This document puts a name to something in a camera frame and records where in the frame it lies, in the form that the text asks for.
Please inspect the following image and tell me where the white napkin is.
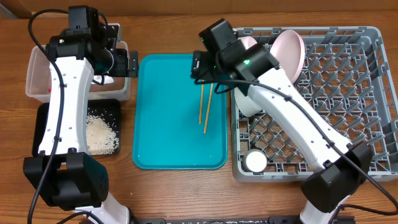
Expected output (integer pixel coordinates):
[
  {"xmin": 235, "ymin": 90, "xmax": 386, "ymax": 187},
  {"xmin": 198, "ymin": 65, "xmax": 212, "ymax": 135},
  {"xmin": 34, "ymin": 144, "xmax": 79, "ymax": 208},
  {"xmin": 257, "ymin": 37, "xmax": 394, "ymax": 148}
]
[{"xmin": 91, "ymin": 75, "xmax": 114, "ymax": 85}]

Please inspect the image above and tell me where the wooden chopstick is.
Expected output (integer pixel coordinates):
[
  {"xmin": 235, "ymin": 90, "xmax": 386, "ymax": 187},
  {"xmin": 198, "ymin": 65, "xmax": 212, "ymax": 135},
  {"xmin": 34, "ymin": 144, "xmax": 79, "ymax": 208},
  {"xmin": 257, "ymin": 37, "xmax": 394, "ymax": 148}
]
[
  {"xmin": 198, "ymin": 84, "xmax": 204, "ymax": 124},
  {"xmin": 203, "ymin": 83, "xmax": 214, "ymax": 134}
]

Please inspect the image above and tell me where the pink white bowl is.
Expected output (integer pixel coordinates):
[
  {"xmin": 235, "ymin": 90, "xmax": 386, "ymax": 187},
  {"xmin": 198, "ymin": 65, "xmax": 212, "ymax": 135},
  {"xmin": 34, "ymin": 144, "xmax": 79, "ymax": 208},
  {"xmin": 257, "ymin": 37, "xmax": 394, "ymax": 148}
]
[{"xmin": 238, "ymin": 36, "xmax": 257, "ymax": 50}]

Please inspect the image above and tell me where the grey bowl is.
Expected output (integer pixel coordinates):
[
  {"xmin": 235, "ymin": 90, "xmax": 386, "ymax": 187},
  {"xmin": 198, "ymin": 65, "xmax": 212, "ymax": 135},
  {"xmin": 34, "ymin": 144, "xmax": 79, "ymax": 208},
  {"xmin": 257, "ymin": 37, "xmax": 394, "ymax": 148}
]
[{"xmin": 234, "ymin": 88, "xmax": 262, "ymax": 117}]

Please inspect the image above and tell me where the large white plate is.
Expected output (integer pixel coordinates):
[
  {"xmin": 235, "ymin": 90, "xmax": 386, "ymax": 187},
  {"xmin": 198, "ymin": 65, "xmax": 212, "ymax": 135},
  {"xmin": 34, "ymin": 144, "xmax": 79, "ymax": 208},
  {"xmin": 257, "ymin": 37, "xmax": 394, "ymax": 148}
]
[{"xmin": 270, "ymin": 30, "xmax": 305, "ymax": 83}]

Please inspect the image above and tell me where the cream paper cup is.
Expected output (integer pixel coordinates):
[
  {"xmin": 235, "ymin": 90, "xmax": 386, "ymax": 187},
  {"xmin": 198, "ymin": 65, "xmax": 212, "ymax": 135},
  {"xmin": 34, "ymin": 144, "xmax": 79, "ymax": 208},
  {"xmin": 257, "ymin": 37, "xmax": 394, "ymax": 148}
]
[{"xmin": 243, "ymin": 149, "xmax": 267, "ymax": 173}]

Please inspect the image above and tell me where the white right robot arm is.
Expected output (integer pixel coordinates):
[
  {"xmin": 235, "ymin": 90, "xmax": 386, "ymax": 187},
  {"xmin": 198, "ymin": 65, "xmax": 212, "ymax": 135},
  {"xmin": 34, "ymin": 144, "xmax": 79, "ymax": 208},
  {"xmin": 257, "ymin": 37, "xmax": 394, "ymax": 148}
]
[{"xmin": 191, "ymin": 19, "xmax": 373, "ymax": 223}]

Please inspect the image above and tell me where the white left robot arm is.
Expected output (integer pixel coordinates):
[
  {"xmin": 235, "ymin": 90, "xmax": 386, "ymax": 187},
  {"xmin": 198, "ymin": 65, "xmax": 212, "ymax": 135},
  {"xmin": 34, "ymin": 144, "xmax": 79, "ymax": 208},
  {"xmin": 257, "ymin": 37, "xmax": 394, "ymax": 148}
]
[{"xmin": 23, "ymin": 6, "xmax": 139, "ymax": 223}]

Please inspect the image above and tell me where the grey dishwasher rack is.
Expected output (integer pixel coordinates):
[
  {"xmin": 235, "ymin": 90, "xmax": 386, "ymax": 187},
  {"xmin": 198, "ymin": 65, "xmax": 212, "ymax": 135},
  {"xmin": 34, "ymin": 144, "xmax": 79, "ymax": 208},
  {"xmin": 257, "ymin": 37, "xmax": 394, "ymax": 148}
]
[{"xmin": 231, "ymin": 26, "xmax": 397, "ymax": 182}]

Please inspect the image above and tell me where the black plastic tray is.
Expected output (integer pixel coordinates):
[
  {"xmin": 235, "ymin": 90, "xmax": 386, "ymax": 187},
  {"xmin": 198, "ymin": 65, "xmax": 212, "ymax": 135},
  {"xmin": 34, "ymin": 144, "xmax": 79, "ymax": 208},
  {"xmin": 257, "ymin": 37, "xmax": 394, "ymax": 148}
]
[{"xmin": 32, "ymin": 99, "xmax": 121, "ymax": 156}]

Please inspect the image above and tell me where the pile of white rice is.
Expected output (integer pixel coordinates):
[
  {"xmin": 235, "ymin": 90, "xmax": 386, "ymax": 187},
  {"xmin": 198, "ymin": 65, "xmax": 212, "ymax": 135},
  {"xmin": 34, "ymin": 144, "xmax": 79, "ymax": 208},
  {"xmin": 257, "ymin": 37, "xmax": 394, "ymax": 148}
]
[{"xmin": 86, "ymin": 107, "xmax": 119, "ymax": 156}]

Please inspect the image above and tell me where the teal serving tray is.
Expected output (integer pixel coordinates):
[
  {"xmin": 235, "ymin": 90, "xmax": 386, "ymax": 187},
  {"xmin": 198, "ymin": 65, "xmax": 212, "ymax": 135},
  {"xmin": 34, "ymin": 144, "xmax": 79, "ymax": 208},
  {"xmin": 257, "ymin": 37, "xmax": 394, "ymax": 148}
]
[{"xmin": 132, "ymin": 54, "xmax": 228, "ymax": 170}]

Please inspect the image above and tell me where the clear plastic storage bin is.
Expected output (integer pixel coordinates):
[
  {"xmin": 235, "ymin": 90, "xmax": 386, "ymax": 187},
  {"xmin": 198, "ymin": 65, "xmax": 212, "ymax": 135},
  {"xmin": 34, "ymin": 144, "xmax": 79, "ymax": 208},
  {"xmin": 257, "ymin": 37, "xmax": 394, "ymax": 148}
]
[{"xmin": 25, "ymin": 47, "xmax": 131, "ymax": 103}]

